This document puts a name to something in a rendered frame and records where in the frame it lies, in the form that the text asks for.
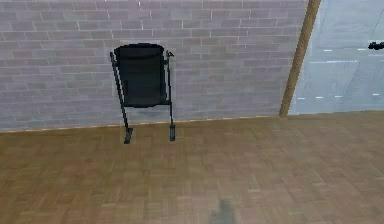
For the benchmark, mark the black bin on stand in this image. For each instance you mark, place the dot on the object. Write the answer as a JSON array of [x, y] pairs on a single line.
[[141, 78]]

